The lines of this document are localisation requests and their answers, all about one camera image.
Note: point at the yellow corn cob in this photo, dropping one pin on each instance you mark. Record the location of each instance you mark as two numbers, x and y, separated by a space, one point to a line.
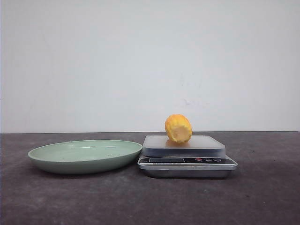
178 128

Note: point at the silver digital kitchen scale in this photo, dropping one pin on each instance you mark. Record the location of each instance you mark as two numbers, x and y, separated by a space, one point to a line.
201 157

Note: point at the green oval plate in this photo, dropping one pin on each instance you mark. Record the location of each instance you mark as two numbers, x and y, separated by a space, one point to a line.
84 156

